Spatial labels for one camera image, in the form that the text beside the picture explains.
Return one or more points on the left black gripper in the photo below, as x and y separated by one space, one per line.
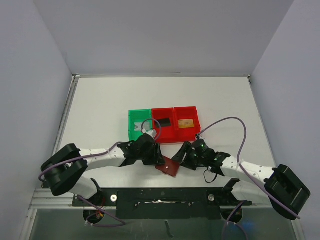
156 158

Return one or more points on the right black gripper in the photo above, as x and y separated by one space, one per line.
186 155

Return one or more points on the red leather card holder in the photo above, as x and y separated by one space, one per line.
169 167

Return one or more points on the red bin with gold card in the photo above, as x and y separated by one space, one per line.
188 134

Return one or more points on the red bin with black card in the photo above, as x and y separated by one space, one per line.
165 135

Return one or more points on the green plastic bin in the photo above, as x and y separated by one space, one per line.
136 117

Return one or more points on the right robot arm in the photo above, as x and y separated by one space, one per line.
278 187

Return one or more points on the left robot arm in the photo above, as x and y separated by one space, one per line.
63 172

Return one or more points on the silver credit card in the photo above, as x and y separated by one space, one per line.
138 126

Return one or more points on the gold credit card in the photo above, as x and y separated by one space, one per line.
186 123

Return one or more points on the black credit card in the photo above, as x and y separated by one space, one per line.
163 122

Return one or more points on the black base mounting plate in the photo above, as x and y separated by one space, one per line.
168 203

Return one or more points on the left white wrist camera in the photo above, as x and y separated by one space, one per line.
152 132

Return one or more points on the aluminium front rail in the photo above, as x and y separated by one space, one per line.
43 199

